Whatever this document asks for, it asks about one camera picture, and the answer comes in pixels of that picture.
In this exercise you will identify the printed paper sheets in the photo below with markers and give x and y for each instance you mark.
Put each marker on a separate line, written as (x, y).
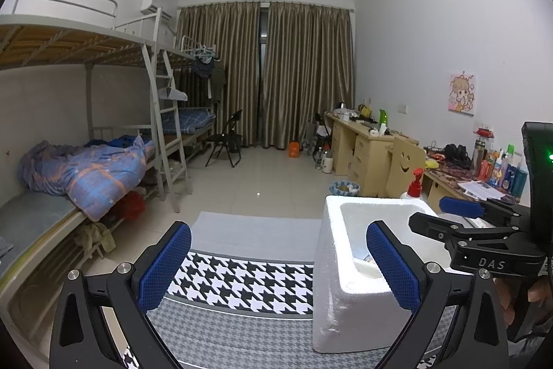
(479, 189)

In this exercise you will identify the light wooden desk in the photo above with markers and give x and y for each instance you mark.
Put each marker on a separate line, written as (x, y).
(350, 153)

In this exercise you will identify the wooden desk with patterned cover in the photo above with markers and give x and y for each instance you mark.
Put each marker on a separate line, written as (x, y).
(436, 187)

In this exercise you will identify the grey bed sheet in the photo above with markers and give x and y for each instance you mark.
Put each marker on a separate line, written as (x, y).
(30, 222)

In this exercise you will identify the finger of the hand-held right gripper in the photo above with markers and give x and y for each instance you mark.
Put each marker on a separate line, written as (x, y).
(460, 207)
(432, 224)

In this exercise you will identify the blue plaid quilt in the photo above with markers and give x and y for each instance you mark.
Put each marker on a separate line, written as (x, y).
(95, 174)

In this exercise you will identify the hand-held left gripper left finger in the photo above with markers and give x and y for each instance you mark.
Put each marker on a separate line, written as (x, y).
(166, 265)

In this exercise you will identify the orange floor container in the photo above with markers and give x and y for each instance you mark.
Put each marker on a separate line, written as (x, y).
(294, 149)

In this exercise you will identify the red toy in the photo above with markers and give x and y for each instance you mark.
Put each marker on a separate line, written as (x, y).
(484, 133)

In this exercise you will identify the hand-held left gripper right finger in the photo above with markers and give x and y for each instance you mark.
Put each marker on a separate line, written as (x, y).
(391, 265)

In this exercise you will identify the person's right hand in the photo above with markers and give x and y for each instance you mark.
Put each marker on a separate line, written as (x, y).
(540, 289)

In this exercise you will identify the yellow cloth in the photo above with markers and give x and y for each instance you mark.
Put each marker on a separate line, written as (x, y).
(432, 163)

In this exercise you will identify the white thermos jug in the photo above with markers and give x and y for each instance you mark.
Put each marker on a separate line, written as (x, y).
(328, 166)

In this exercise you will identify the black folding chair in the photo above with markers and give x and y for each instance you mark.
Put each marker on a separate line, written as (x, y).
(227, 140)

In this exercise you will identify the houndstooth tablecloth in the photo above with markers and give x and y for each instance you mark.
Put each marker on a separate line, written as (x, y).
(242, 278)

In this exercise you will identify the white foam box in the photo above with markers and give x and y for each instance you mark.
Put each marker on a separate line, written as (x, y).
(332, 265)

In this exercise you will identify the white lotion pump bottle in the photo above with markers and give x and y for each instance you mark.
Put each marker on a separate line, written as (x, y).
(415, 179)

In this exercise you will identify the steel thermos flask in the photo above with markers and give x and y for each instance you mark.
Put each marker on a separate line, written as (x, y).
(478, 155)

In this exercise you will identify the blue patterned basket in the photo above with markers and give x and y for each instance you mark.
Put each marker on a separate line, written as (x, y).
(344, 188)

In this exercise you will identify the wooden smiley chair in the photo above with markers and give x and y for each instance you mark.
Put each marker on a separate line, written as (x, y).
(404, 170)

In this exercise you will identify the blue plaid mattress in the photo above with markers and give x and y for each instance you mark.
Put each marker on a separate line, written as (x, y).
(194, 120)

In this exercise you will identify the white bed ladder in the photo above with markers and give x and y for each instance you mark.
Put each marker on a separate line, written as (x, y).
(166, 127)

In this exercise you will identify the metal bunk bed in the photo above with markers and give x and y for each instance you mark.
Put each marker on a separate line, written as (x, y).
(190, 53)
(65, 40)

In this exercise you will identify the beige cloth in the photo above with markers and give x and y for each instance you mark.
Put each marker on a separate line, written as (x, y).
(95, 239)

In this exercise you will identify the red bag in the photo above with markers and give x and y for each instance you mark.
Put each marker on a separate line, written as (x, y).
(131, 207)

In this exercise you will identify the cluster of toiletry bottles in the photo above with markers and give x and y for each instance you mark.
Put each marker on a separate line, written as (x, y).
(505, 170)

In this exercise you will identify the dark hanging clothes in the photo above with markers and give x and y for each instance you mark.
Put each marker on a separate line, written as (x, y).
(211, 77)

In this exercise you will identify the white air conditioner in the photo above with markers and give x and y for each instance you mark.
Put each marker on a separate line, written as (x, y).
(153, 6)

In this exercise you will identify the cartoon wall poster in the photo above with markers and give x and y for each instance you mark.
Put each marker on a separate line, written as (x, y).
(462, 94)

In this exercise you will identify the metal cooking pot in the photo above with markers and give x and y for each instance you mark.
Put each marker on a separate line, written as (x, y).
(343, 112)

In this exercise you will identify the brown curtain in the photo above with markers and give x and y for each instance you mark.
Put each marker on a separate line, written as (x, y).
(220, 70)
(306, 70)

